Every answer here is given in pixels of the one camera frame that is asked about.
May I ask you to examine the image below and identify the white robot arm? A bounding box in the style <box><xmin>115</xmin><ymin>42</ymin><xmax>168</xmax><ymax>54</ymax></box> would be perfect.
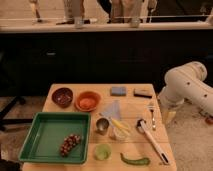
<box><xmin>158</xmin><ymin>61</ymin><xmax>213</xmax><ymax>124</ymax></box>

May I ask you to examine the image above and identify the green plastic tray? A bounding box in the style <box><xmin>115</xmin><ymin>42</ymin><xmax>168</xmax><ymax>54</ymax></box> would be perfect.
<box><xmin>19</xmin><ymin>112</ymin><xmax>91</xmax><ymax>164</ymax></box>

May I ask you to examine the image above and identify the silver fork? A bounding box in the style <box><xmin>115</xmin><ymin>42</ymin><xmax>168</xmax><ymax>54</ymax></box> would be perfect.
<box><xmin>148</xmin><ymin>106</ymin><xmax>156</xmax><ymax>131</ymax></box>

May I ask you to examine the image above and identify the black and tan block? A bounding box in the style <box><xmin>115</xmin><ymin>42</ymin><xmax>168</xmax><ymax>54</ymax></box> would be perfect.
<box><xmin>133</xmin><ymin>89</ymin><xmax>152</xmax><ymax>98</ymax></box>

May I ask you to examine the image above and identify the clear glass with yellow item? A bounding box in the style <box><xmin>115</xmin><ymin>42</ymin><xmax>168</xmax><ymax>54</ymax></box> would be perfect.
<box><xmin>110</xmin><ymin>118</ymin><xmax>130</xmax><ymax>141</ymax></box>

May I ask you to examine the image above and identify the green chili pepper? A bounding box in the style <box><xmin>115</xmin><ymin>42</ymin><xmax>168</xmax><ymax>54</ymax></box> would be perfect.
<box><xmin>120</xmin><ymin>153</ymin><xmax>150</xmax><ymax>166</ymax></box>

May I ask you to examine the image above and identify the small steel cup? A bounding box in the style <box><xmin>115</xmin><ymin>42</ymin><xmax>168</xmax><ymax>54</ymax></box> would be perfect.
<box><xmin>96</xmin><ymin>118</ymin><xmax>109</xmax><ymax>135</ymax></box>

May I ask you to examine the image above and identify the orange bowl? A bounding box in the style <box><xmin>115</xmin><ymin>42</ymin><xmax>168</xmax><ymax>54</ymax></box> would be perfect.
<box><xmin>75</xmin><ymin>91</ymin><xmax>101</xmax><ymax>112</ymax></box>

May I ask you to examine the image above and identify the bunch of red grapes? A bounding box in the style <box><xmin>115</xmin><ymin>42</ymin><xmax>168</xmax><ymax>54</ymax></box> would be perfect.
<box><xmin>60</xmin><ymin>134</ymin><xmax>81</xmax><ymax>157</ymax></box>

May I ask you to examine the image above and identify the dark brown bowl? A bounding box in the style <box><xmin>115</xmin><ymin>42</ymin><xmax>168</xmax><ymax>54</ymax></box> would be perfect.
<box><xmin>52</xmin><ymin>87</ymin><xmax>73</xmax><ymax>108</ymax></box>

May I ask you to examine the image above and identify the black office chair base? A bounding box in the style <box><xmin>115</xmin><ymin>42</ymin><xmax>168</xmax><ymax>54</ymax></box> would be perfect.
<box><xmin>0</xmin><ymin>95</ymin><xmax>34</xmax><ymax>132</ymax></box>

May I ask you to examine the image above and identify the white handled kitchen tool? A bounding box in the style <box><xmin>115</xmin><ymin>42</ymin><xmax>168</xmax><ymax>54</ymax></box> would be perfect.
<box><xmin>136</xmin><ymin>119</ymin><xmax>170</xmax><ymax>165</ymax></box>

